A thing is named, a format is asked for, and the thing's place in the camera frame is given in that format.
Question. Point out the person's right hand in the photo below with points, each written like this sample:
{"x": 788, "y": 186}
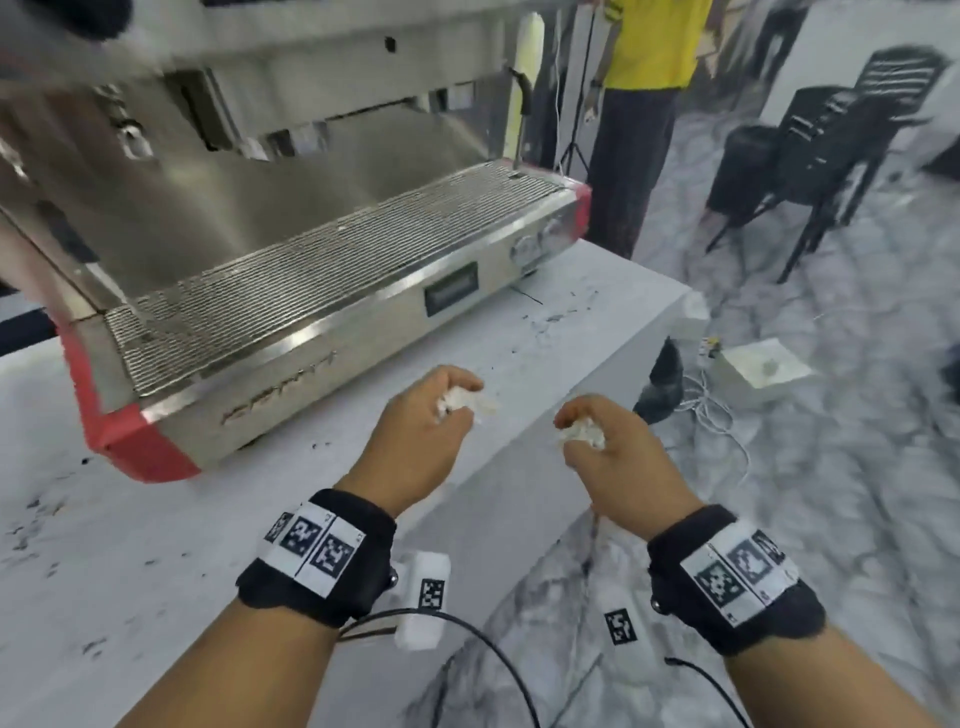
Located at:
{"x": 630, "y": 472}

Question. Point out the person's left hand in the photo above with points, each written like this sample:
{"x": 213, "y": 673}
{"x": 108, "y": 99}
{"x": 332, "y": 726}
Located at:
{"x": 409, "y": 442}

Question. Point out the person's right fingers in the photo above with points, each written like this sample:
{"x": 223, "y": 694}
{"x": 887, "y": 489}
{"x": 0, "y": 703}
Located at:
{"x": 589, "y": 407}

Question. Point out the person's left fingers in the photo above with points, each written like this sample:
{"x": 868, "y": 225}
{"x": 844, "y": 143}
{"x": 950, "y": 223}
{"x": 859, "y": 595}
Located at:
{"x": 450, "y": 377}

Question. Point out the white tissue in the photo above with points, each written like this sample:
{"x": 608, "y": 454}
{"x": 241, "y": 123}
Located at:
{"x": 583, "y": 435}
{"x": 461, "y": 403}

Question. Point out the person's left forearm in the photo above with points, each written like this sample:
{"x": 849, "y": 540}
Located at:
{"x": 232, "y": 675}

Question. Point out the person's right forearm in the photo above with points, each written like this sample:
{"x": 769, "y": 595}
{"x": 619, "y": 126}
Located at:
{"x": 817, "y": 690}

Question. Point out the black shoe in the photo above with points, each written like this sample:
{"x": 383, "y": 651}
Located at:
{"x": 661, "y": 386}

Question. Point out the stainless espresso machine red corners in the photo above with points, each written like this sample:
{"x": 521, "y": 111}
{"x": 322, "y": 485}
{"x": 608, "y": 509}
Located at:
{"x": 300, "y": 225}

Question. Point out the black wristband with marker tags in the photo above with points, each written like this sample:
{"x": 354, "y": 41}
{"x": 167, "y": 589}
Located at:
{"x": 739, "y": 581}
{"x": 322, "y": 555}

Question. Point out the black tripod stand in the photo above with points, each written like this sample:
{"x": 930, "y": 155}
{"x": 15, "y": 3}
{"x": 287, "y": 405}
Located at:
{"x": 574, "y": 112}

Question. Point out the stack of black chairs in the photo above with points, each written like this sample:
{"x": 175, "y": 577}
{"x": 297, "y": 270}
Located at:
{"x": 832, "y": 142}

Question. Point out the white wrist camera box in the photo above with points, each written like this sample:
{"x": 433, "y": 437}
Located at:
{"x": 622, "y": 622}
{"x": 424, "y": 600}

